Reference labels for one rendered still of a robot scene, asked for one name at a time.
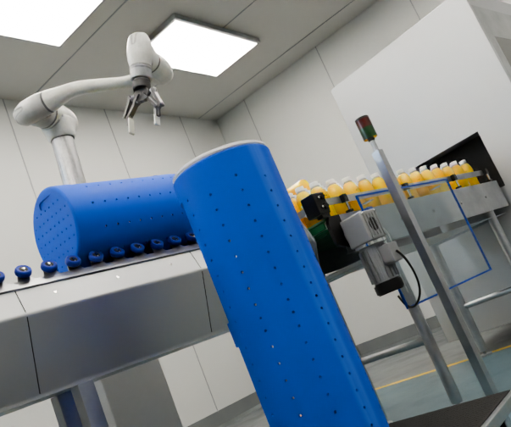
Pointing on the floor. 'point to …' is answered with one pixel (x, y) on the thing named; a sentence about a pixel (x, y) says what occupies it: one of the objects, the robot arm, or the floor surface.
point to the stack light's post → (435, 274)
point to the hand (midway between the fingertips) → (144, 127)
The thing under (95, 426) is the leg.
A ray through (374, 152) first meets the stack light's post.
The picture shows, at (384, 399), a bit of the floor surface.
